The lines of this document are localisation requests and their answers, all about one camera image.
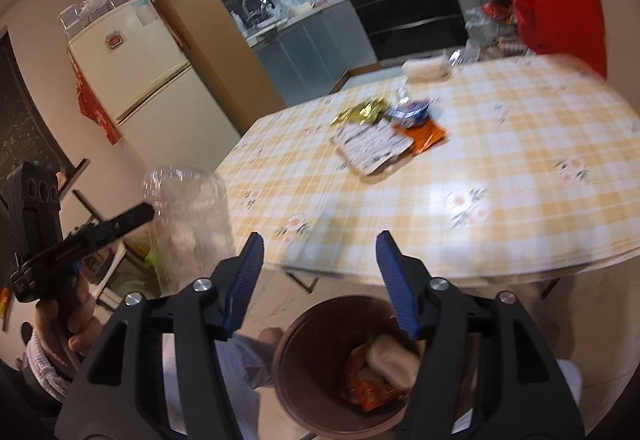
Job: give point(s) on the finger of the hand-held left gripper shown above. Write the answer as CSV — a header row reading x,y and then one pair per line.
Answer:
x,y
125,221

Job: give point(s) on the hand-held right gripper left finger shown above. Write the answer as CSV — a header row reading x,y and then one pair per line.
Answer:
x,y
242,285

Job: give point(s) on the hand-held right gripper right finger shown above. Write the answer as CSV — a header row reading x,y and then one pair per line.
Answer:
x,y
397,285

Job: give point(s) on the clear plastic bottle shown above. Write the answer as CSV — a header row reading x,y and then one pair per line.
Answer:
x,y
192,230

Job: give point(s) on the brown round waste bin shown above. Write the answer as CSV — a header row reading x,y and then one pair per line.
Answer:
x,y
310,370

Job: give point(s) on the orange wrapper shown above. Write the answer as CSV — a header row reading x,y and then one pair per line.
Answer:
x,y
370,392

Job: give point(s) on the red and white packet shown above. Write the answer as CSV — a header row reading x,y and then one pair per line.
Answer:
x,y
367,147

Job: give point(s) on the orange packet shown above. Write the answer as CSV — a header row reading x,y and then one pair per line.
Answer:
x,y
427,137

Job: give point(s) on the blue and white packet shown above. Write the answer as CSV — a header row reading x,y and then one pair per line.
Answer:
x,y
410,112

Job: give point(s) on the gold foil wrapper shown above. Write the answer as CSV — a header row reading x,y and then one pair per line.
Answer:
x,y
362,112

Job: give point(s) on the white foam cloth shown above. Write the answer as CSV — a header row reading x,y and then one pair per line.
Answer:
x,y
425,68

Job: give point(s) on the person's left forearm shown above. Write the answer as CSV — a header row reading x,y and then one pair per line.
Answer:
x,y
45,362

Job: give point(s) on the person's left hand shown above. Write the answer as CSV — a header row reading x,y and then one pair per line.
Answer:
x,y
80,320

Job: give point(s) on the green plastic bag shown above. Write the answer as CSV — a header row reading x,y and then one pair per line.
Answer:
x,y
150,259

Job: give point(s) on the black metal shelf rack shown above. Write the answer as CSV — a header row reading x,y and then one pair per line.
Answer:
x,y
85,200

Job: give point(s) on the person's left leg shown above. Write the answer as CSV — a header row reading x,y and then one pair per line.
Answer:
x,y
235,370

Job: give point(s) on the person's leg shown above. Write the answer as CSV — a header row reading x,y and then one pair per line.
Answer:
x,y
235,370
570,382

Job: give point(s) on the red hanging cloth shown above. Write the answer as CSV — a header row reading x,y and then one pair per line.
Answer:
x,y
95,104

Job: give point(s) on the cream two-door refrigerator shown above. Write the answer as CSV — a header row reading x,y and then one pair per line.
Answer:
x,y
150,79

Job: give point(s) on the table with yellow checked cloth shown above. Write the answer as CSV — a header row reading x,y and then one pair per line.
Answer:
x,y
500,159

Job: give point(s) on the red fridge magnet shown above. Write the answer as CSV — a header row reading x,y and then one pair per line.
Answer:
x,y
114,42

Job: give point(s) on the small clear plastic scrap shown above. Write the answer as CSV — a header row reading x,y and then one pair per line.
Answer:
x,y
402,94

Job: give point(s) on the person's right leg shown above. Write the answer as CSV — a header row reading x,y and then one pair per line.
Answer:
x,y
570,382

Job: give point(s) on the pale fridge sticker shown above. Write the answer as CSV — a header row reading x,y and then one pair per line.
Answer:
x,y
145,12

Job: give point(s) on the stack of clear plastic containers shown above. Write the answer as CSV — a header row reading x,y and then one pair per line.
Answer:
x,y
95,4

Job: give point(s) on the clear plastic bags on floor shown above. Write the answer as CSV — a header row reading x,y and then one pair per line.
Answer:
x,y
462,55

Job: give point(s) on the grey lower kitchen cabinets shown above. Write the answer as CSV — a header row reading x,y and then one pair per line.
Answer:
x,y
310,44

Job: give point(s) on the chrome kitchen faucet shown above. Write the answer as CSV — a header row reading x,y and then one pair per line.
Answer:
x,y
257,9

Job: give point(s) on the black built-in oven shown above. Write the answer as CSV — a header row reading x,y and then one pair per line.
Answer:
x,y
410,22

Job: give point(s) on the wooden door frame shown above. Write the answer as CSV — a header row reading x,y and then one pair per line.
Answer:
x,y
215,29

